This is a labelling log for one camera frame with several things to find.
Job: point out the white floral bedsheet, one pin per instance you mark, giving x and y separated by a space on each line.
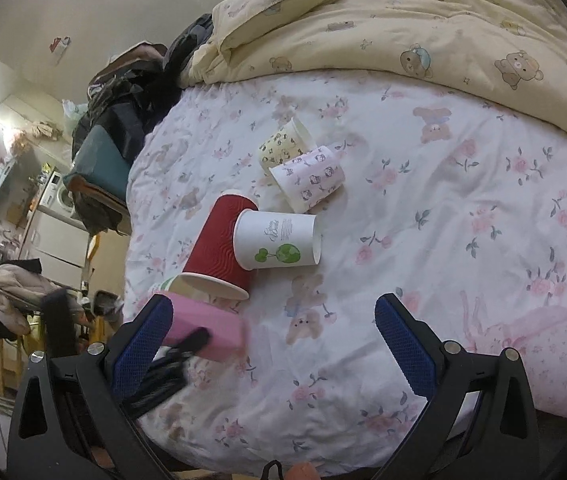
413 220

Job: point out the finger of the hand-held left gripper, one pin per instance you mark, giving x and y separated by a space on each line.
161 382
192 340

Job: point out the white cup with green print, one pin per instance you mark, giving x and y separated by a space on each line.
276 240

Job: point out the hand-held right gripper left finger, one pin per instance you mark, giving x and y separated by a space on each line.
139 347

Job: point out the white cabinet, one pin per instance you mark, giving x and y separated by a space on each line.
61 245

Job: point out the white cup with green trim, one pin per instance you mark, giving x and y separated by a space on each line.
166 286

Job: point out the pink floral pillow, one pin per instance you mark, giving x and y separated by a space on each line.
558 355

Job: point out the dark grey garment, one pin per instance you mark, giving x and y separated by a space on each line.
188 45

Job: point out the plain pink cup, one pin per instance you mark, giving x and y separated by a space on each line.
221 330

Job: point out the brown wooden chair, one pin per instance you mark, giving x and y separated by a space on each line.
98 205

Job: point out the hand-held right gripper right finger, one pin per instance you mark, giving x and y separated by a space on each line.
406 352

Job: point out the red ribbed paper cup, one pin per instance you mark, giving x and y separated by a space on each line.
218 245

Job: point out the pink printed paper cup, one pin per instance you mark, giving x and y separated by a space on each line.
308 177

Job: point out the yellow printed paper cup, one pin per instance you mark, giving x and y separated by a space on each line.
281 147

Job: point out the teal cushion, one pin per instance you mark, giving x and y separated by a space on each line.
101 152

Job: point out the white washing machine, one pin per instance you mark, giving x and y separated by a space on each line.
61 195

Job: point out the black bag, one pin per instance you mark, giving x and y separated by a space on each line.
123 100

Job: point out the yellow bear-print duvet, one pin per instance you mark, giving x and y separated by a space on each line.
413 20

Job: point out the white plastic bag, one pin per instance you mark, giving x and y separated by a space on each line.
73 110

